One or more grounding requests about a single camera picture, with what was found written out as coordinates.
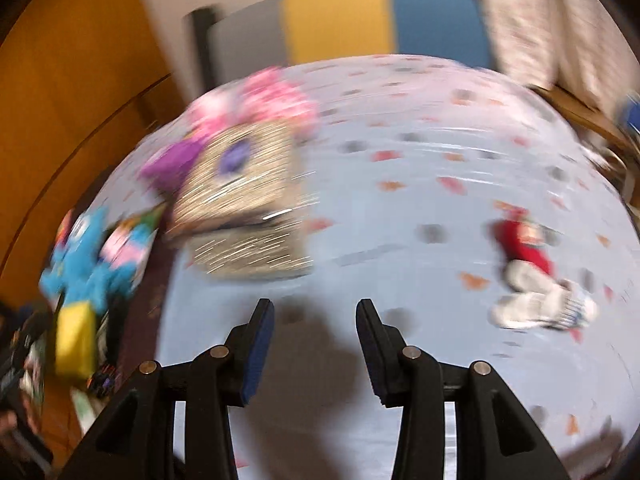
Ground blue plush pink ears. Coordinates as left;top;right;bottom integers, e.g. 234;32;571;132
100;221;155;296

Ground wooden wardrobe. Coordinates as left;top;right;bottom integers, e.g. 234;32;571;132
1;0;183;306

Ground patterned white curtain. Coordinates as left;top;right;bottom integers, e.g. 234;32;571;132
480;0;639;119

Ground purple cardboard box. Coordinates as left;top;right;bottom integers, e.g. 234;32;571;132
140;138;204;194

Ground pink spotted plush toy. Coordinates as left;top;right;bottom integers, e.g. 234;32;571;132
186;66;319;142

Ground patterned white tablecloth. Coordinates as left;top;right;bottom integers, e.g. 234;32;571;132
122;55;639;479

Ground white striped sock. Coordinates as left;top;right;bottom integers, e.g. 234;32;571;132
489;260;599;330

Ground blue smiling plush toy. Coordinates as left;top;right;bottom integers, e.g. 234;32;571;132
39;207;112;315

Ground red christmas sock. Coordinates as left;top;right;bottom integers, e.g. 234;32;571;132
492;216;554;276

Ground grey yellow blue chair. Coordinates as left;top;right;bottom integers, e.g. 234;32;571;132
188;0;496;91

